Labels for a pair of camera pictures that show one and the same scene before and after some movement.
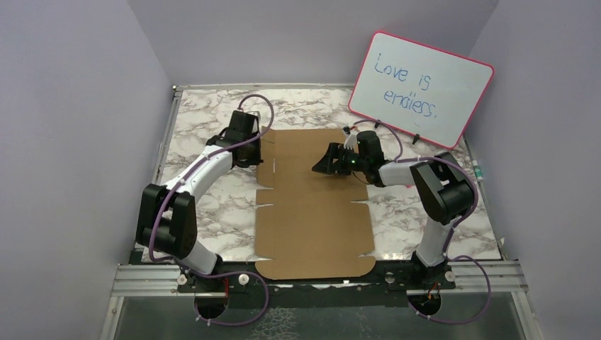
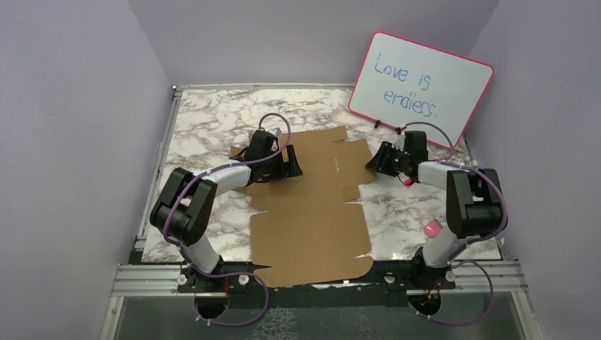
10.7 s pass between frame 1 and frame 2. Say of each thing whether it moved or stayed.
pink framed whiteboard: stayed
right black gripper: moved
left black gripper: moved
